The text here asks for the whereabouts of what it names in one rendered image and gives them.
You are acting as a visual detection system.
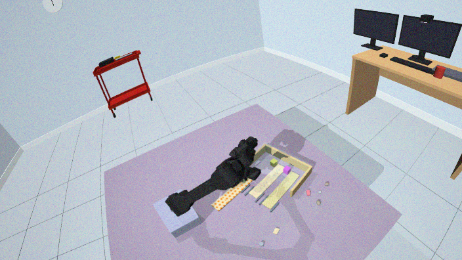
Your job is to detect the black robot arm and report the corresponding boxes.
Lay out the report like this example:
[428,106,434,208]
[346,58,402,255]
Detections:
[165,137,258,217]

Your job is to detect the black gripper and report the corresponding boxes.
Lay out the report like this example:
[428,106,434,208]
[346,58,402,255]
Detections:
[228,160,261,181]

